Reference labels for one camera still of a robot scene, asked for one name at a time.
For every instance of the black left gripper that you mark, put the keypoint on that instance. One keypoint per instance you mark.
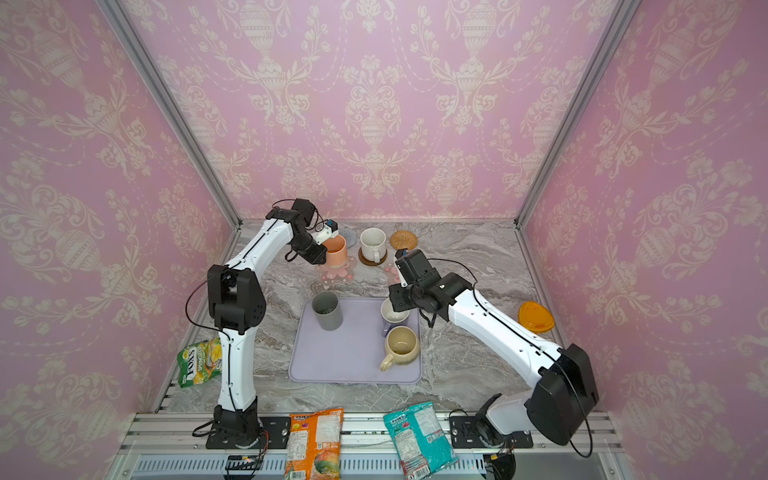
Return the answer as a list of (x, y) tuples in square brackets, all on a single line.
[(314, 258)]

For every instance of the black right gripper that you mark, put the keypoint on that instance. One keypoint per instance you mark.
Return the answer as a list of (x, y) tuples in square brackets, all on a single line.
[(402, 297)]

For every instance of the pink flower silicone coaster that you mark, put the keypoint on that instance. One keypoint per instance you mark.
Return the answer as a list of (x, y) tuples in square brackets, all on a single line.
[(392, 273)]

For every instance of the peach orange mug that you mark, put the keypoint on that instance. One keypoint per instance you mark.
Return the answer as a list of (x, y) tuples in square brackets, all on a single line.
[(336, 252)]

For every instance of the lavender mug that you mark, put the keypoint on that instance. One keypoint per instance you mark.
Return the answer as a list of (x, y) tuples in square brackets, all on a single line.
[(391, 318)]

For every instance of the brown wooden round coaster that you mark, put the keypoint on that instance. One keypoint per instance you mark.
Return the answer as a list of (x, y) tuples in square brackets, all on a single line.
[(365, 261)]

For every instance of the white mug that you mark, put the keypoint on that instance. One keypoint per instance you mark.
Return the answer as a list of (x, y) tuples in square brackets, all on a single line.
[(373, 242)]

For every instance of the blue woven round coaster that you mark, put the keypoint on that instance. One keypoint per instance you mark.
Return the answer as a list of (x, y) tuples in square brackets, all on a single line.
[(350, 237)]

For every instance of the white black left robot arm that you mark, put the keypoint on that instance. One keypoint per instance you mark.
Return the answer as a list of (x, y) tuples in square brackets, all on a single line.
[(237, 305)]

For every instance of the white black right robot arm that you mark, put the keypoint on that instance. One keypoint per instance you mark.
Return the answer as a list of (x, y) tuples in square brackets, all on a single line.
[(562, 386)]

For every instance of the woven rattan round coaster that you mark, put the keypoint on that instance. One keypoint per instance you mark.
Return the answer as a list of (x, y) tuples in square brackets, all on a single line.
[(404, 239)]

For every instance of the beige yellow mug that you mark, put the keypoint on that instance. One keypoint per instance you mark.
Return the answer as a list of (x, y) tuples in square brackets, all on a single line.
[(402, 347)]

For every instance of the grey mug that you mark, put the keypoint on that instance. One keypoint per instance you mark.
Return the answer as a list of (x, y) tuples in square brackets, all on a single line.
[(327, 310)]

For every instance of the lavender silicone tray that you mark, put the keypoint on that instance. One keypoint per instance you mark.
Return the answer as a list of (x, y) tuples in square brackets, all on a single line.
[(350, 354)]

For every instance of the teal snack bag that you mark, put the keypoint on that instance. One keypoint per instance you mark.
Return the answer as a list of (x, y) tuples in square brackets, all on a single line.
[(421, 443)]

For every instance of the green snack packet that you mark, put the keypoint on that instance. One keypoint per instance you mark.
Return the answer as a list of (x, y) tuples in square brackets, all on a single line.
[(199, 362)]

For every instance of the orange snack bag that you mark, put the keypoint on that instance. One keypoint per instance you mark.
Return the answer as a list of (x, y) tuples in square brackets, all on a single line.
[(314, 446)]

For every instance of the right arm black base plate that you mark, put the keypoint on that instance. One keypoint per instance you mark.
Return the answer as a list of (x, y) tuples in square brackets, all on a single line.
[(465, 435)]

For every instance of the aluminium frame post left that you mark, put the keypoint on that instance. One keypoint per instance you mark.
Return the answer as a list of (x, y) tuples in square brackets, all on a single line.
[(117, 17)]

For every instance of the aluminium frame post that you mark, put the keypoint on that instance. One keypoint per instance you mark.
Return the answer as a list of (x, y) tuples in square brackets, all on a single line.
[(610, 39), (117, 17)]

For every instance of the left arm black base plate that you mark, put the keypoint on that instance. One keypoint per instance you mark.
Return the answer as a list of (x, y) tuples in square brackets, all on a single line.
[(271, 432)]

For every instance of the aluminium frame post right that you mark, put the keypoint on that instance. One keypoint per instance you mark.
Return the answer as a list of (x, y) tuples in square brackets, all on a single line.
[(610, 39)]

